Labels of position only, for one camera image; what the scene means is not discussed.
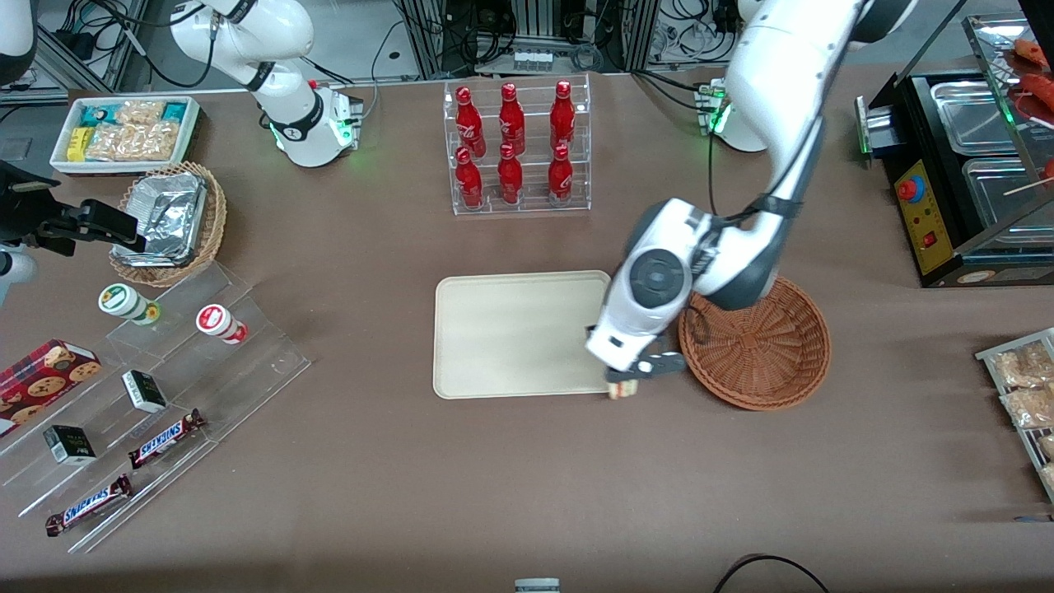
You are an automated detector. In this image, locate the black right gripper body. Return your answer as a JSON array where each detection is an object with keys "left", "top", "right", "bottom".
[{"left": 0, "top": 160, "right": 80, "bottom": 249}]

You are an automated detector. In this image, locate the aluminium foil tray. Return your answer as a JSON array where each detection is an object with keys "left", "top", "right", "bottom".
[{"left": 114, "top": 170, "right": 208, "bottom": 267}]

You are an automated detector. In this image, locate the brown round wicker basket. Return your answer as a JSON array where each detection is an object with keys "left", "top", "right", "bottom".
[{"left": 678, "top": 276, "right": 832, "bottom": 412}]

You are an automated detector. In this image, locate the light wicker basket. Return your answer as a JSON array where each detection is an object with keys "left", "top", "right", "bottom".
[{"left": 109, "top": 161, "right": 228, "bottom": 288}]

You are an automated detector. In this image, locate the cream plastic tray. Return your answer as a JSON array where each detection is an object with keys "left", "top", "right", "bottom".
[{"left": 433, "top": 270, "right": 623, "bottom": 401}]

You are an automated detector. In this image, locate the white snack bin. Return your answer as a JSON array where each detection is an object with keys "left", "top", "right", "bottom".
[{"left": 49, "top": 96, "right": 202, "bottom": 176}]

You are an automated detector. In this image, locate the green lid white cup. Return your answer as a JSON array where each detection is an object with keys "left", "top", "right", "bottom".
[{"left": 97, "top": 282, "right": 162, "bottom": 326}]

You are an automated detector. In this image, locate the clear bag of crackers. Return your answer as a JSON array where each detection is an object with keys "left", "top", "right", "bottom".
[{"left": 86, "top": 100, "right": 180, "bottom": 162}]

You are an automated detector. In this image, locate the red lid white cup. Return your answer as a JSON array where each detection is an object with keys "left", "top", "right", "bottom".
[{"left": 195, "top": 303, "right": 249, "bottom": 345}]

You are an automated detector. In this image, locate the red cookie box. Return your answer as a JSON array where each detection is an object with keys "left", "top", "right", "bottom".
[{"left": 0, "top": 339, "right": 103, "bottom": 438}]

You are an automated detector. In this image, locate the clear acrylic bottle rack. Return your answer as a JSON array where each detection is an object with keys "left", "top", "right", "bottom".
[{"left": 442, "top": 73, "right": 593, "bottom": 217}]

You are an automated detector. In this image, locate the small black box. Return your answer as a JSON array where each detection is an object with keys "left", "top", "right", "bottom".
[
  {"left": 121, "top": 369, "right": 169, "bottom": 414},
  {"left": 42, "top": 424, "right": 98, "bottom": 467}
]

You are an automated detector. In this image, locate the red cola bottle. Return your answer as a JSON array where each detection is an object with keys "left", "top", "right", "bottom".
[
  {"left": 498, "top": 82, "right": 526, "bottom": 156},
  {"left": 497, "top": 142, "right": 525, "bottom": 206},
  {"left": 455, "top": 147, "right": 484, "bottom": 209},
  {"left": 455, "top": 86, "right": 486, "bottom": 158},
  {"left": 549, "top": 80, "right": 576, "bottom": 154},
  {"left": 547, "top": 143, "right": 575, "bottom": 203}
]

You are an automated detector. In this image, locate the clear acrylic stepped display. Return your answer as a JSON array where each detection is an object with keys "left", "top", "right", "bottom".
[{"left": 0, "top": 261, "right": 313, "bottom": 555}]

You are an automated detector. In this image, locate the Snickers bar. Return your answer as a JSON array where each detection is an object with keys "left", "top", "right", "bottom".
[
  {"left": 128, "top": 409, "right": 208, "bottom": 471},
  {"left": 44, "top": 474, "right": 133, "bottom": 538}
]

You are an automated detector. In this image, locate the black food warmer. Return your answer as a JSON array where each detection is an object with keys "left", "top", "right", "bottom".
[{"left": 855, "top": 12, "right": 1054, "bottom": 290}]

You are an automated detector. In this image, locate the silver box green light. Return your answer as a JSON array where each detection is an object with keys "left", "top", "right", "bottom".
[{"left": 854, "top": 94, "right": 895, "bottom": 158}]

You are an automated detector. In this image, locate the clear bag of snacks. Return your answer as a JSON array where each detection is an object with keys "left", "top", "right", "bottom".
[
  {"left": 991, "top": 341, "right": 1054, "bottom": 389},
  {"left": 1000, "top": 386, "right": 1054, "bottom": 430}
]

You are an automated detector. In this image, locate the steel warmer pan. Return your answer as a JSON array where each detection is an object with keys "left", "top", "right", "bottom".
[
  {"left": 960, "top": 156, "right": 1054, "bottom": 233},
  {"left": 929, "top": 79, "right": 1015, "bottom": 157}
]

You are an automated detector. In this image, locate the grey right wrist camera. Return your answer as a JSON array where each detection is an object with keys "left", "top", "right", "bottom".
[{"left": 0, "top": 249, "right": 39, "bottom": 308}]

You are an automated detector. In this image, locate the black cable loop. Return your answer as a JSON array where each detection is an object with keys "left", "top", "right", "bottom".
[{"left": 711, "top": 553, "right": 832, "bottom": 593}]

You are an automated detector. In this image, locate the grey wire rack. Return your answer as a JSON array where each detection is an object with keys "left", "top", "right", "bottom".
[{"left": 975, "top": 327, "right": 1054, "bottom": 504}]

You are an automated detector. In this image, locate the aluminium frame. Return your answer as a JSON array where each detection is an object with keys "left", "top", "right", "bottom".
[{"left": 395, "top": 0, "right": 669, "bottom": 80}]

